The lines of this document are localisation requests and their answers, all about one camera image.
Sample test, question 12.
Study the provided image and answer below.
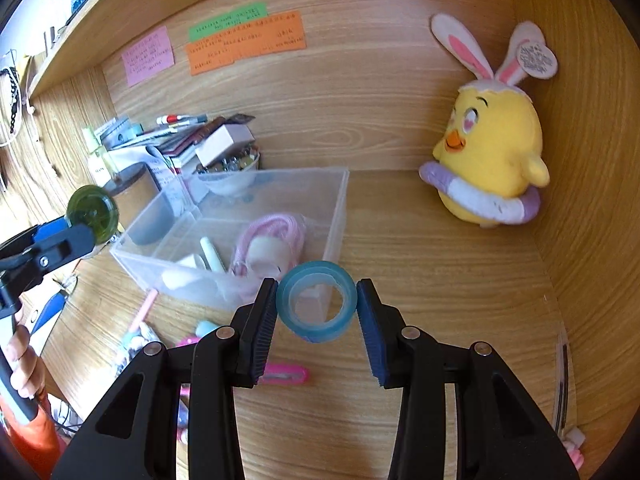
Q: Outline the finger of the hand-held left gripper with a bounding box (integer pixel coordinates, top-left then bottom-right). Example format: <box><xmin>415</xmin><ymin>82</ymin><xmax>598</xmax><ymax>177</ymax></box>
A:
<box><xmin>30</xmin><ymin>225</ymin><xmax>98</xmax><ymax>273</ymax></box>
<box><xmin>32</xmin><ymin>216</ymin><xmax>81</xmax><ymax>243</ymax></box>

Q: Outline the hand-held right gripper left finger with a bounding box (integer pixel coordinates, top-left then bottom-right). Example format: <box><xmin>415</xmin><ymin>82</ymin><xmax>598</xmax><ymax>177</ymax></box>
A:
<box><xmin>52</xmin><ymin>277</ymin><xmax>280</xmax><ymax>480</ymax></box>

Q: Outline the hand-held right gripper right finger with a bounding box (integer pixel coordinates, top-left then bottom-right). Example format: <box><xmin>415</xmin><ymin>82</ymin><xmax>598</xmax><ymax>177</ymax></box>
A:
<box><xmin>356</xmin><ymin>279</ymin><xmax>581</xmax><ymax>480</ymax></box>

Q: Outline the dark green glass bottle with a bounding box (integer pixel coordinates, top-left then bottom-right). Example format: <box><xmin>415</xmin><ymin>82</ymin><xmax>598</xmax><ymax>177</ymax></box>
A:
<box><xmin>67</xmin><ymin>185</ymin><xmax>121</xmax><ymax>246</ymax></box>

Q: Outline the blue tape roll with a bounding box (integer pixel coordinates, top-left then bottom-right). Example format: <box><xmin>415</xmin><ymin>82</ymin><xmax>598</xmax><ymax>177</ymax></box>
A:
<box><xmin>276</xmin><ymin>261</ymin><xmax>358</xmax><ymax>344</ymax></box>

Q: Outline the clear plastic storage box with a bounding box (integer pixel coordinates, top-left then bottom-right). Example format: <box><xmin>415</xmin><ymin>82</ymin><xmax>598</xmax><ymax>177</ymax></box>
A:
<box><xmin>110</xmin><ymin>166</ymin><xmax>351</xmax><ymax>313</ymax></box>

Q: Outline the person's left hand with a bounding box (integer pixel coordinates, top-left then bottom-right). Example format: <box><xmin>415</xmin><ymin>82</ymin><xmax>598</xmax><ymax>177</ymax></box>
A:
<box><xmin>9</xmin><ymin>325</ymin><xmax>49</xmax><ymax>402</ymax></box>

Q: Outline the pink utility knife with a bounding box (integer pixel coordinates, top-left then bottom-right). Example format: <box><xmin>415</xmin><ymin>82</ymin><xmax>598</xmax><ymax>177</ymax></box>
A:
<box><xmin>260</xmin><ymin>364</ymin><xmax>310</xmax><ymax>387</ymax></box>

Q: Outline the brown mug with lid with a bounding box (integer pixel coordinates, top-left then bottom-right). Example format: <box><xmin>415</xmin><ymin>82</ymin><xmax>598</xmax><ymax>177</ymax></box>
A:
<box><xmin>102</xmin><ymin>162</ymin><xmax>163</xmax><ymax>246</ymax></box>

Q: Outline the small white tube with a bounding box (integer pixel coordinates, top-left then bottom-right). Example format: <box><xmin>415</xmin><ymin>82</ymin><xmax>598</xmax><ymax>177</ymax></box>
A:
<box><xmin>200</xmin><ymin>236</ymin><xmax>226</xmax><ymax>273</ymax></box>

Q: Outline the pink pen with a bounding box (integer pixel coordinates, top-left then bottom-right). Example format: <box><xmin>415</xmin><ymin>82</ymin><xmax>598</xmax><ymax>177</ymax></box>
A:
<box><xmin>130</xmin><ymin>292</ymin><xmax>160</xmax><ymax>333</ymax></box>

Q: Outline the white rounded item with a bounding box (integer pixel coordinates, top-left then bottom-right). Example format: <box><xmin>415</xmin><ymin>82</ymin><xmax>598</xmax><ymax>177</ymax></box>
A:
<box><xmin>161</xmin><ymin>255</ymin><xmax>208</xmax><ymax>291</ymax></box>

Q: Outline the small doll figure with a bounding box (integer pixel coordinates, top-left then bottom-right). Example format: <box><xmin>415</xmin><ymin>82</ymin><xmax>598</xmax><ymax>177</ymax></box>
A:
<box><xmin>115</xmin><ymin>322</ymin><xmax>161</xmax><ymax>366</ymax></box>

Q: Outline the stack of books and papers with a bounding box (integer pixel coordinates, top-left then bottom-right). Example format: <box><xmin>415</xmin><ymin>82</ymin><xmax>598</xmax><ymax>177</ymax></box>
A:
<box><xmin>95</xmin><ymin>115</ymin><xmax>226</xmax><ymax>176</ymax></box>

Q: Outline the white bowl of trinkets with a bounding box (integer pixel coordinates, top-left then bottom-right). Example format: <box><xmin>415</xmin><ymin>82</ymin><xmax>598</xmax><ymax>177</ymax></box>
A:
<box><xmin>192</xmin><ymin>152</ymin><xmax>261</xmax><ymax>196</ymax></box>

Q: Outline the person's orange clothing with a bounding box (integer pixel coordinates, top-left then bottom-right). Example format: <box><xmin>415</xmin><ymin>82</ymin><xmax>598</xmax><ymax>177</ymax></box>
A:
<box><xmin>0</xmin><ymin>395</ymin><xmax>66</xmax><ymax>480</ymax></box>

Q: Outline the red and white marker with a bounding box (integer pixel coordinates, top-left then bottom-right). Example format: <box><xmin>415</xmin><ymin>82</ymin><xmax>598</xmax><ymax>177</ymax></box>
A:
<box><xmin>156</xmin><ymin>114</ymin><xmax>208</xmax><ymax>126</ymax></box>

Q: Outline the wooden shelf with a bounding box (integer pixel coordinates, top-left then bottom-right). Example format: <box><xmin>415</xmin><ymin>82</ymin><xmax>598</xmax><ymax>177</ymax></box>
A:
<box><xmin>27</xmin><ymin>0</ymin><xmax>166</xmax><ymax>98</ymax></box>

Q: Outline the small white cardboard box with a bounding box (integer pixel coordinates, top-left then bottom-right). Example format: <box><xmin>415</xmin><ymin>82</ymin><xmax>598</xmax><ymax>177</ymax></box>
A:
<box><xmin>195</xmin><ymin>124</ymin><xmax>256</xmax><ymax>167</ymax></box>

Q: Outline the pink sticky note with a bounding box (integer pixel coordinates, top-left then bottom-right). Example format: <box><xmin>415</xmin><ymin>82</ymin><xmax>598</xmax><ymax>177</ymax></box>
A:
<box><xmin>122</xmin><ymin>26</ymin><xmax>176</xmax><ymax>87</ymax></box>

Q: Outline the yellow chick plush toy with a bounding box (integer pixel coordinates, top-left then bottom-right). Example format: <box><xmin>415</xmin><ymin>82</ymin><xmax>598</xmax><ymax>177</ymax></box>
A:
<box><xmin>419</xmin><ymin>12</ymin><xmax>560</xmax><ymax>230</ymax></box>

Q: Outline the orange sticky note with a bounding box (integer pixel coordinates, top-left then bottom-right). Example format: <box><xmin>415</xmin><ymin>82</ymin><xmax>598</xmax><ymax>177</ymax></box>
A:
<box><xmin>185</xmin><ymin>10</ymin><xmax>307</xmax><ymax>77</ymax></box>

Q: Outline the green sticky note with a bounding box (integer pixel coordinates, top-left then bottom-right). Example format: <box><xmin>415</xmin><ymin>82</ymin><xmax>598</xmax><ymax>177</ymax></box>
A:
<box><xmin>188</xmin><ymin>4</ymin><xmax>268</xmax><ymax>42</ymax></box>

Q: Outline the blue handled tool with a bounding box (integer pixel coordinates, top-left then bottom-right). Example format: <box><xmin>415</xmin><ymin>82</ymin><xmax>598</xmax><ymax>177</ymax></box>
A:
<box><xmin>27</xmin><ymin>290</ymin><xmax>73</xmax><ymax>333</ymax></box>

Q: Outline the pink cord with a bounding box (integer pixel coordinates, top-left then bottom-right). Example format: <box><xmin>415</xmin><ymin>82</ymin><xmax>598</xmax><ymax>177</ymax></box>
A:
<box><xmin>230</xmin><ymin>212</ymin><xmax>307</xmax><ymax>276</ymax></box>

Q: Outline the black hanging cable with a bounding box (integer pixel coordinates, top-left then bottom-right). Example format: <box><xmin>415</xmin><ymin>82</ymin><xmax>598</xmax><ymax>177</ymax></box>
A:
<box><xmin>0</xmin><ymin>65</ymin><xmax>23</xmax><ymax>148</ymax></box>

